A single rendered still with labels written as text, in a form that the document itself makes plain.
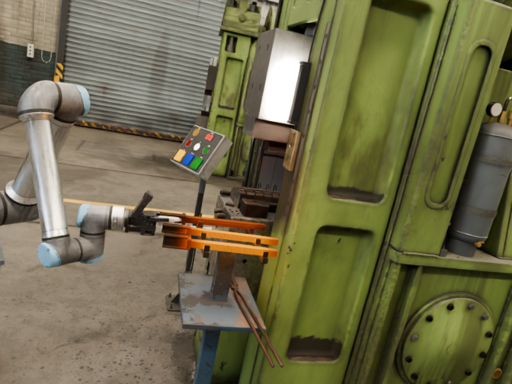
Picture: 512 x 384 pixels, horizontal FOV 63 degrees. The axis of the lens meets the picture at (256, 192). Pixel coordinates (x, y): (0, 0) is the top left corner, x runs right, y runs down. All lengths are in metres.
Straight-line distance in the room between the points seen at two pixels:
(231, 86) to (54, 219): 5.64
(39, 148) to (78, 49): 8.51
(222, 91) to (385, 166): 5.34
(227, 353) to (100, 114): 8.33
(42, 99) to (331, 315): 1.50
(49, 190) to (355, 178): 1.19
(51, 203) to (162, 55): 8.53
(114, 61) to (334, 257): 8.59
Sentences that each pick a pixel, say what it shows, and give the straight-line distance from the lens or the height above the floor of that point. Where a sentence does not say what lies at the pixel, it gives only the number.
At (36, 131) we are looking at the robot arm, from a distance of 1.66.
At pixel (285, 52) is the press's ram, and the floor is 1.67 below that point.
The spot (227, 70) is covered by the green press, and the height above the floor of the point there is 1.72.
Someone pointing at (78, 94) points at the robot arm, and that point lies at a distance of 1.76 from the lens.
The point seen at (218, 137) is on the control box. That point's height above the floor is 1.18.
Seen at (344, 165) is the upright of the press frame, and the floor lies 1.26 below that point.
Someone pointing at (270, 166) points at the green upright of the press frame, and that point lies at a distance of 2.34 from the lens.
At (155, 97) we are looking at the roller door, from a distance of 10.01.
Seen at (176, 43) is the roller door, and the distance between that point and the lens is 10.04.
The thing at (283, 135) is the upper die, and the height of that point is 1.31.
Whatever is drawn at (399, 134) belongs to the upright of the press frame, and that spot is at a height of 1.43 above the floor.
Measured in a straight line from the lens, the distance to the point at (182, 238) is 1.46.
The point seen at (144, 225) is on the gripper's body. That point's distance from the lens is 1.66.
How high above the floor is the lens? 1.48
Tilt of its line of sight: 13 degrees down
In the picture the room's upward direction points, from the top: 12 degrees clockwise
